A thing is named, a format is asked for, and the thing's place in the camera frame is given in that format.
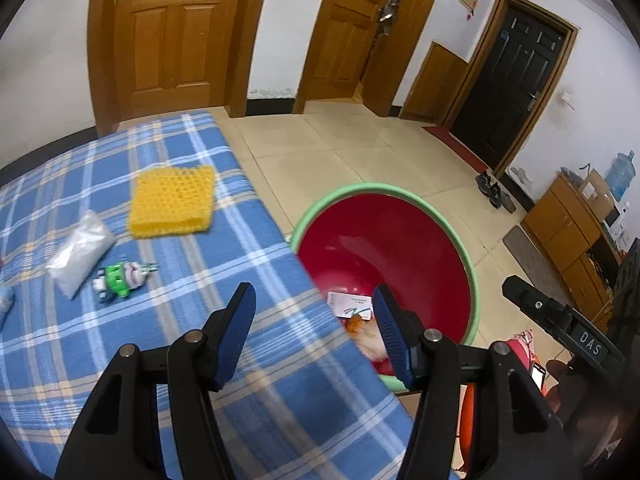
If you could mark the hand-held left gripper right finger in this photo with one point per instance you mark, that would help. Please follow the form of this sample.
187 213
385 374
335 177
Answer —
392 340

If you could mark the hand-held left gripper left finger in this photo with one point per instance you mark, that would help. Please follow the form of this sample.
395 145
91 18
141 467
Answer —
232 340

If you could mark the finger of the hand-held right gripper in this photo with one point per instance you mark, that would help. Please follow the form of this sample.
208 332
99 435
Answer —
535 305

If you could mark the orange snack packet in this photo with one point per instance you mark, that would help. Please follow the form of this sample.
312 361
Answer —
372 347

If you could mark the orange wrapper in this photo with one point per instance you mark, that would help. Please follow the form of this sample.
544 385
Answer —
357 325

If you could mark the teal and white carton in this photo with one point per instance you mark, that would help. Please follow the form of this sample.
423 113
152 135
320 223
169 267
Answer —
350 305

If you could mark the red basin with green rim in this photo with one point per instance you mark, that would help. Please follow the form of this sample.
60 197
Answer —
400 245

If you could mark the green toy figure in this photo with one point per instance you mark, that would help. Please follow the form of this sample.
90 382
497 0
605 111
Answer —
120 282

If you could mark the yellow foam fruit net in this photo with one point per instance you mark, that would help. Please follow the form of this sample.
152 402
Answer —
172 202

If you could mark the clear white plastic bag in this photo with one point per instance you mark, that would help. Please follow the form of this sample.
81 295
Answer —
80 255

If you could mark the person's right hand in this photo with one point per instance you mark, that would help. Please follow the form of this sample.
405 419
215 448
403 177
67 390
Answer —
557 375

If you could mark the grey floor mat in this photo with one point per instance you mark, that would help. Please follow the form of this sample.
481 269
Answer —
532 262

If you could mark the smartphone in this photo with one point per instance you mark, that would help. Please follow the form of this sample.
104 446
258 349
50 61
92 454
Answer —
538 376

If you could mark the wooden cabinet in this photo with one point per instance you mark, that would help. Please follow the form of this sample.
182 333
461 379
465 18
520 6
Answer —
565 230

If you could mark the grey slipper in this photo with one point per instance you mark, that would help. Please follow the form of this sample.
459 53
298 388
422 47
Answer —
509 204

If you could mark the blue plaid tablecloth table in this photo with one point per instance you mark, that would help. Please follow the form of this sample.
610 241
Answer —
125 350

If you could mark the dark shoe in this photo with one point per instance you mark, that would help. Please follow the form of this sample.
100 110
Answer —
484 182
495 195

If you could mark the cardboard box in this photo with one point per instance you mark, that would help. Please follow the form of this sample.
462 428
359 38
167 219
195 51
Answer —
595 192

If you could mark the blue water bottle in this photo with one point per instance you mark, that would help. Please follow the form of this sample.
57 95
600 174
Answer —
621 175

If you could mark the red doormat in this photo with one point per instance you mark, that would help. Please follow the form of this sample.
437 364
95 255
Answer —
457 147

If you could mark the black entrance door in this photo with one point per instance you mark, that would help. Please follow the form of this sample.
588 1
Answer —
510 80

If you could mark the open wooden door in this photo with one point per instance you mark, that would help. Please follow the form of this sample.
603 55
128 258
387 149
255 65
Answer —
345 35

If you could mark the closed wooden door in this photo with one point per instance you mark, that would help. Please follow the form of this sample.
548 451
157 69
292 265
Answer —
170 35

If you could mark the grey hanging clothes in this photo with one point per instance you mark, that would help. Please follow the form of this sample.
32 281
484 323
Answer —
395 5

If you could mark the white wall switch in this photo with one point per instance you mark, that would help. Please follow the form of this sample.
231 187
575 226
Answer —
566 98

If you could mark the wooden wall panel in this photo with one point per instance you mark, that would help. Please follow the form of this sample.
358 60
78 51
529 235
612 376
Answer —
435 85

